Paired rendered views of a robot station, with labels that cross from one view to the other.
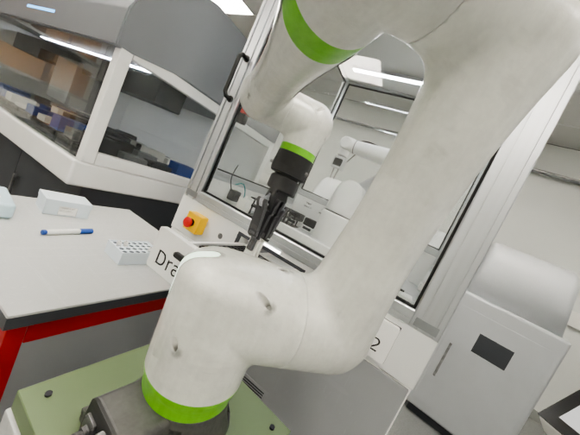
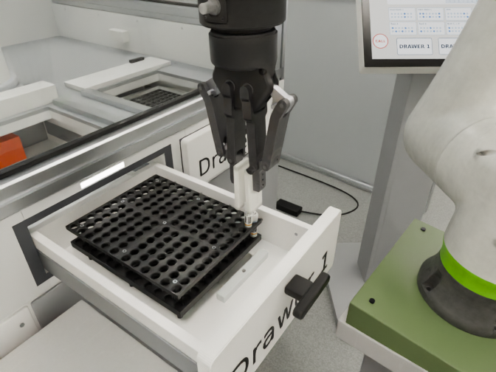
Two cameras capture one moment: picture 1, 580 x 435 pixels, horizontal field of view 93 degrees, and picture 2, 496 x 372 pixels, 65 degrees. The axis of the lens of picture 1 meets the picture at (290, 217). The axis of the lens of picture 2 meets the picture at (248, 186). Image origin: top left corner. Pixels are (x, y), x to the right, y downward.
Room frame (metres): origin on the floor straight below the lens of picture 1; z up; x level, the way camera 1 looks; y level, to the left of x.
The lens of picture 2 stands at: (0.61, 0.49, 1.25)
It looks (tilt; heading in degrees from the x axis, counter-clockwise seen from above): 33 degrees down; 280
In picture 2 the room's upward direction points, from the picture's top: straight up
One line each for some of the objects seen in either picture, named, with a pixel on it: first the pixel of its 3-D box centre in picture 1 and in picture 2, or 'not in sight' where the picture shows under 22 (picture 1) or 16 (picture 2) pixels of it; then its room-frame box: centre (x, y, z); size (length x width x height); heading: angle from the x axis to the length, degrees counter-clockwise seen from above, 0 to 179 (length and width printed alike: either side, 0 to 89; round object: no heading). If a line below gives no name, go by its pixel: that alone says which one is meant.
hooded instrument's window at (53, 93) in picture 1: (116, 111); not in sight; (1.95, 1.43, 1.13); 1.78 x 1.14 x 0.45; 65
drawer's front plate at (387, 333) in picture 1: (343, 316); (231, 139); (0.78, -0.27, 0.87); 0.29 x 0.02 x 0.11; 65
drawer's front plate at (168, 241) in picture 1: (192, 272); (282, 297); (0.63, 0.16, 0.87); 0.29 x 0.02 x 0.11; 65
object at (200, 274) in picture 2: not in sight; (219, 252); (0.71, 0.11, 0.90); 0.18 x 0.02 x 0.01; 65
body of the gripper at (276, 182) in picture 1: (278, 194); (243, 69); (0.69, 0.05, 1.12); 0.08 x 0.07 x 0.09; 155
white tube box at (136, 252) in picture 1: (134, 252); not in sight; (0.80, 0.39, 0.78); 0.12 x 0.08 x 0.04; 151
